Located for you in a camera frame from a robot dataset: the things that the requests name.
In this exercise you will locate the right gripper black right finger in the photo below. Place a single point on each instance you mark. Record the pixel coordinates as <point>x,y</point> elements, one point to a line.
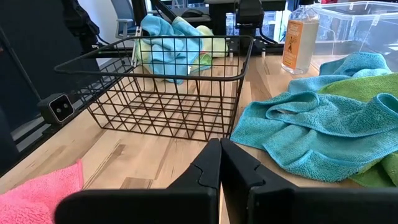
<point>280,205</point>

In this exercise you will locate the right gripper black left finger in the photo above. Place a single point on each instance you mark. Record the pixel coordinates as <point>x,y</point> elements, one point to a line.
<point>174,205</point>

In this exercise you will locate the teal blue microfiber towel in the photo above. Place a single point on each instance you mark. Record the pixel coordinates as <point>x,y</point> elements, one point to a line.
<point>357,63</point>
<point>311,149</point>

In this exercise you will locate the pink microfiber towel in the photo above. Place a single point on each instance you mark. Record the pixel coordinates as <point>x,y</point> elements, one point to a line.
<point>28,202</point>

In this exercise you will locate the light blue microfiber towel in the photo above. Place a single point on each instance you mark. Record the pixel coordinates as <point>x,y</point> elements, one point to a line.
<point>168,46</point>

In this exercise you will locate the pale green microfiber towel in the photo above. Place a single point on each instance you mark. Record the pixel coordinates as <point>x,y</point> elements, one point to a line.
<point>143,53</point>
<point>214,43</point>

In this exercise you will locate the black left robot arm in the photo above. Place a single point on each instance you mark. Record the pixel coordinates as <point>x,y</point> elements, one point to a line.
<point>248,15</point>

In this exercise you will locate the clear bottle with orange label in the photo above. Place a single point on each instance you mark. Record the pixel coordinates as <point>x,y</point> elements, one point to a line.
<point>306,46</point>

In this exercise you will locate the black computer mouse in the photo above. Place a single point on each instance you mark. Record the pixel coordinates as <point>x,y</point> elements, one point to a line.
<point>192,13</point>

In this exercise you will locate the clear plastic storage bin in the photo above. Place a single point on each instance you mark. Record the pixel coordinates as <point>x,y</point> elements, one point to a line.
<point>357,28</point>

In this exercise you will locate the grey blue office chair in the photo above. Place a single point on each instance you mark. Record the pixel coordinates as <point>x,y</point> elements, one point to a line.
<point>124,12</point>

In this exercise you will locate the dark partition panel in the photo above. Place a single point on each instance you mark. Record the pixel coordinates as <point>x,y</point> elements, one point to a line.
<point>31,62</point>

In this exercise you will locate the small black table camera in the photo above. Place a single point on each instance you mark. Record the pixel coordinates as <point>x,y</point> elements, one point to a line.
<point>60,107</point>

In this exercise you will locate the black metal rail frame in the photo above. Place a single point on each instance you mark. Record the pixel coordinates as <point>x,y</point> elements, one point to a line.
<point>31,149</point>

